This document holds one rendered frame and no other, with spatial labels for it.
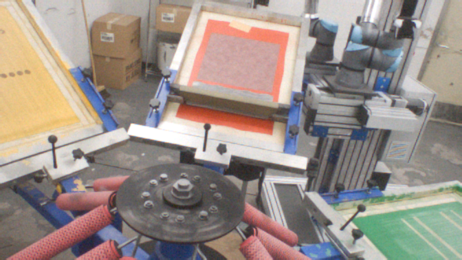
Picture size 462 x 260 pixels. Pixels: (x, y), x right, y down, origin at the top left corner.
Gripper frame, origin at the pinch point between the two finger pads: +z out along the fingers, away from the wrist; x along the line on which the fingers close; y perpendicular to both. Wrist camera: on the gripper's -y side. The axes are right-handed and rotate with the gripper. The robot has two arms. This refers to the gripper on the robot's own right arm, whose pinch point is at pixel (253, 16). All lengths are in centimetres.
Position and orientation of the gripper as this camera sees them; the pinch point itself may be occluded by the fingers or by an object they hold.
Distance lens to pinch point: 225.1
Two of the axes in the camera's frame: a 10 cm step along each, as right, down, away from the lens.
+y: 9.8, 1.9, -0.7
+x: 1.8, -6.6, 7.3
